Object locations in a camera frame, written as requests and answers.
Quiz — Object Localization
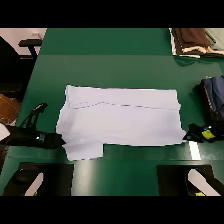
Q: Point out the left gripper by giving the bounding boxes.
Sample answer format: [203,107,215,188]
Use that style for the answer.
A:
[35,131,67,150]

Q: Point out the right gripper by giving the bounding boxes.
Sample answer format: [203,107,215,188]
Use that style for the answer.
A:
[182,122,218,144]

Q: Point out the white shirt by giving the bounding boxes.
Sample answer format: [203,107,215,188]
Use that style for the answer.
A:
[55,84,187,162]

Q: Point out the blue garment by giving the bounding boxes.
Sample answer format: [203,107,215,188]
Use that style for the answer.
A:
[199,74,224,123]

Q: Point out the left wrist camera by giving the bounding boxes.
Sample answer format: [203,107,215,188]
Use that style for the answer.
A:
[19,102,50,130]

